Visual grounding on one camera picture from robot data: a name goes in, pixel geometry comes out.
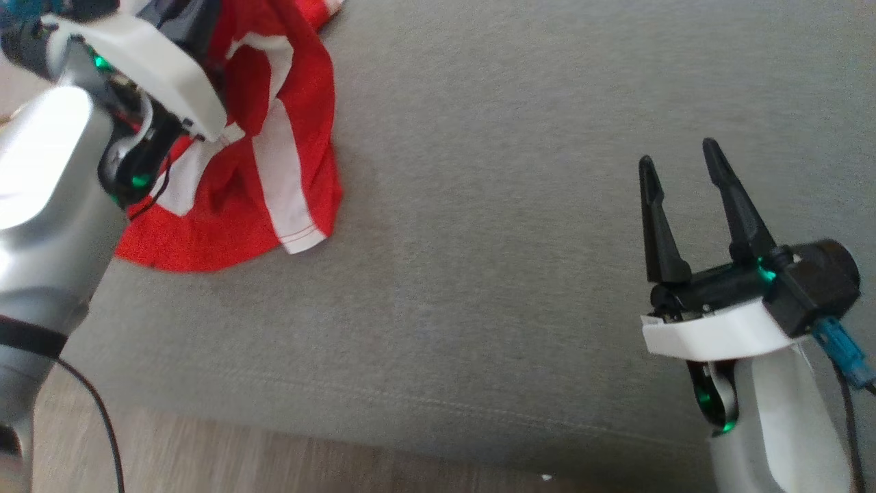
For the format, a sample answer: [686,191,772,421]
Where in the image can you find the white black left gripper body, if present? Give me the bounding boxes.
[51,0,228,143]

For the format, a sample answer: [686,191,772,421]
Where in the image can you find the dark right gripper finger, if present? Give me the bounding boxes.
[639,155,693,286]
[702,138,778,266]

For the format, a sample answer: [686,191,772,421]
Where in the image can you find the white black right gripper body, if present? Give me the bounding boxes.
[641,259,816,362]

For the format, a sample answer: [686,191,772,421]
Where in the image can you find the red white basketball jersey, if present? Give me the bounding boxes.
[113,0,346,273]

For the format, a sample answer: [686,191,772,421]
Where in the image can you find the blue right camera connector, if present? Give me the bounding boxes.
[813,316,876,392]

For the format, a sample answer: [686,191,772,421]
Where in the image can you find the blue camera connector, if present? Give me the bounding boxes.
[813,316,876,392]
[0,0,69,20]

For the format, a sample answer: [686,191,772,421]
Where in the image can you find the blue left camera connector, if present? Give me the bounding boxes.
[0,0,69,20]

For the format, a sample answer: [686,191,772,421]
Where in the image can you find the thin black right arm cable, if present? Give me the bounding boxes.
[832,361,870,493]

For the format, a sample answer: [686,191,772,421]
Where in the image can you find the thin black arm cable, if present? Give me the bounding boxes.
[55,356,126,493]
[832,361,870,493]

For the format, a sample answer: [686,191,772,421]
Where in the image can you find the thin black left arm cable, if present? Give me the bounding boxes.
[55,356,126,493]

